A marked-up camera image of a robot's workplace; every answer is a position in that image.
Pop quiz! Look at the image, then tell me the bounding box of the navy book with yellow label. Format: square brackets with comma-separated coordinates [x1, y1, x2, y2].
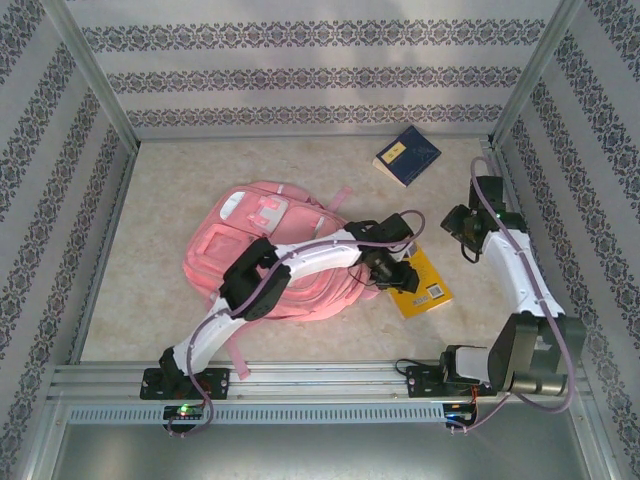
[372, 124, 443, 189]

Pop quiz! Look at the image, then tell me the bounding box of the pink backpack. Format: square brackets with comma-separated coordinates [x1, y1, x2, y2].
[182, 180, 384, 381]

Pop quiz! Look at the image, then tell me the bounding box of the right controller board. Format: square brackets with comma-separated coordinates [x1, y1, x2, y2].
[444, 402, 479, 427]

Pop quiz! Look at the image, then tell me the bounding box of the controller board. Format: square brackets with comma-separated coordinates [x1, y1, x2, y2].
[444, 402, 479, 427]
[163, 404, 206, 422]

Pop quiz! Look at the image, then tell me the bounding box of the grey metal shelf panel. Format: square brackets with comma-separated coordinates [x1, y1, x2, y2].
[49, 423, 596, 480]

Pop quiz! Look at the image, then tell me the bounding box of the left controller board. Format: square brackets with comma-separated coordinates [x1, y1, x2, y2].
[163, 404, 206, 422]

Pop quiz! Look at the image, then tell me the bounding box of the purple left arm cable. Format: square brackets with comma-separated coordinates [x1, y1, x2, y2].
[167, 209, 427, 439]

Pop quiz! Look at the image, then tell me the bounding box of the aluminium table side rail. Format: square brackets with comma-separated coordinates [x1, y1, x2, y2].
[69, 144, 140, 366]
[480, 138, 571, 362]

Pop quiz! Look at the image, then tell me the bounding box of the aluminium table back rail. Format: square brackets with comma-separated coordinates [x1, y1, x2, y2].
[134, 130, 494, 145]

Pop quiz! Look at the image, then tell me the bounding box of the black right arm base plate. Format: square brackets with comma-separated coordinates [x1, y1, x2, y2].
[405, 364, 497, 400]

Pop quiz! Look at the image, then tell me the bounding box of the aluminium mounting rail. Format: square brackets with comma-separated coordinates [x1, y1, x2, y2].
[48, 360, 585, 402]

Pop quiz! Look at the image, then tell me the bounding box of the grey slotted cable duct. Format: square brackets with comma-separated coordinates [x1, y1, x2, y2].
[67, 403, 447, 425]

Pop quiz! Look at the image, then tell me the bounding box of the aluminium frame post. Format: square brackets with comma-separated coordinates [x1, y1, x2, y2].
[487, 0, 585, 150]
[39, 0, 142, 151]

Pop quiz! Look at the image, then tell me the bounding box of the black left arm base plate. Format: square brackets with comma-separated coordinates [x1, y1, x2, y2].
[140, 367, 231, 401]

